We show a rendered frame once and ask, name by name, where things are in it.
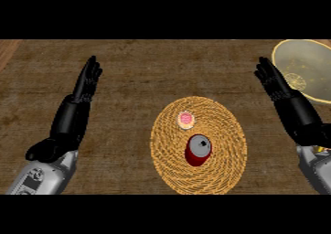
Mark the pale yellow bowl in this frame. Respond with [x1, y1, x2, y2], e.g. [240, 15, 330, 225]
[271, 39, 331, 105]

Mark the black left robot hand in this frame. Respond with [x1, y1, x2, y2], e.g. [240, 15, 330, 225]
[24, 55, 104, 164]

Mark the red can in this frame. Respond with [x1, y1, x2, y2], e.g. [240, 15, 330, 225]
[184, 133, 213, 167]

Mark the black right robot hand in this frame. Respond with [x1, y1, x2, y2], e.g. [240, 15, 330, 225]
[254, 56, 331, 149]

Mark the round woven wicker placemat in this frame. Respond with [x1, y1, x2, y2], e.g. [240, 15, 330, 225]
[150, 96, 249, 196]

